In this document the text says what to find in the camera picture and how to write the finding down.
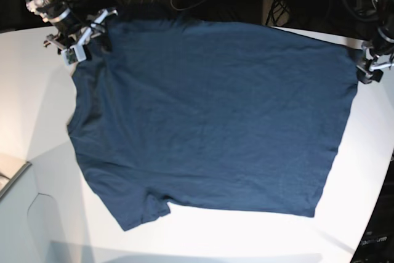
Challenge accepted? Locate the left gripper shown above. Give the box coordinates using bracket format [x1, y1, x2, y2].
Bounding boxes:
[360, 37, 393, 71]

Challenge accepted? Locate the white storage bin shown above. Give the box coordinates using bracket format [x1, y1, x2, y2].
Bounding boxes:
[1, 153, 94, 262]

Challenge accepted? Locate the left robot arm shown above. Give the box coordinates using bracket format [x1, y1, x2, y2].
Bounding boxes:
[341, 0, 393, 76]

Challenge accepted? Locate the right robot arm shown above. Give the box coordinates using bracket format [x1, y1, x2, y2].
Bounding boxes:
[25, 0, 118, 62]

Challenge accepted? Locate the dark blue t-shirt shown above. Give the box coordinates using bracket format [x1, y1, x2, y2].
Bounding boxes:
[68, 6, 360, 230]

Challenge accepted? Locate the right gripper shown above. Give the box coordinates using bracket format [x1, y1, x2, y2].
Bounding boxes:
[43, 7, 118, 55]

